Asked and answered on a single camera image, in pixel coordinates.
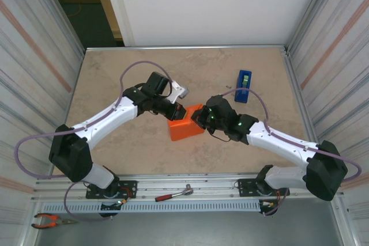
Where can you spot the white door frame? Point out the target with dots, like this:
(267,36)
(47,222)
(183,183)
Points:
(118,7)

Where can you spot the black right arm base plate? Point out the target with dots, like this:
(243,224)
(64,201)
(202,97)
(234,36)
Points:
(245,184)

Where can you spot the orange wrapping paper sheet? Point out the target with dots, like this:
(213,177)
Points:
(186,126)

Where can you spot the wide aluminium mounting rail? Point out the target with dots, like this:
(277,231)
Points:
(161,182)

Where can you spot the thin aluminium table edge rail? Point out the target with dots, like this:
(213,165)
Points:
(187,47)

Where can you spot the aluminium side rail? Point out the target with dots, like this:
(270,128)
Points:
(295,84)

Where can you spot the blue tape dispenser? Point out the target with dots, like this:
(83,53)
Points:
(243,87)

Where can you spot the aluminium corner post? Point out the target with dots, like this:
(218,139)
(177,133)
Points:
(310,12)
(61,12)

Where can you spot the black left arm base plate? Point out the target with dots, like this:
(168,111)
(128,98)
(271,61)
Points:
(129,184)

